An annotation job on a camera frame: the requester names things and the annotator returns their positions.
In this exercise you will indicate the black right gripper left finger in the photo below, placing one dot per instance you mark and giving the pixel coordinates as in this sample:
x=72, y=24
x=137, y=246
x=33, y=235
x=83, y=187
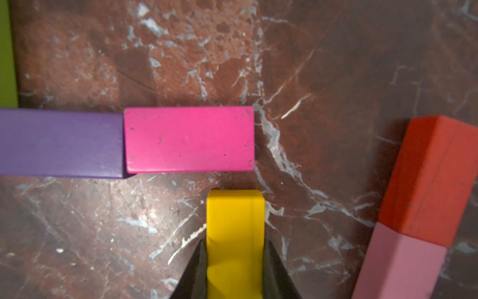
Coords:
x=193, y=282

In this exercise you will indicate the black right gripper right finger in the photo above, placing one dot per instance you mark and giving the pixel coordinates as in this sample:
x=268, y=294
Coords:
x=276, y=282

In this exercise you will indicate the yellow block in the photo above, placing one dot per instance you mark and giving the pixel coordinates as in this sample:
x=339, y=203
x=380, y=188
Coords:
x=235, y=240

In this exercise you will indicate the light pink block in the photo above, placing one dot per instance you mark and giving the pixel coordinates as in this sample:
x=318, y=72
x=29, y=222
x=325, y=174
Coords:
x=397, y=266

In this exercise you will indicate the magenta block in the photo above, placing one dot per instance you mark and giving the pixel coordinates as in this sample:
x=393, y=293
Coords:
x=189, y=139

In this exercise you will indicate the large purple block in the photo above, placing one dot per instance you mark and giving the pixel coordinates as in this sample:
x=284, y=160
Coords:
x=62, y=144

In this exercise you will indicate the long red block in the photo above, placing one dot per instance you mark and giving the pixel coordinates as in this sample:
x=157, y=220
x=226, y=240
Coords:
x=432, y=179

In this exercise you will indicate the lime green block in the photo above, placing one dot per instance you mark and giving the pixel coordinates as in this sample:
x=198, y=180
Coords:
x=9, y=97

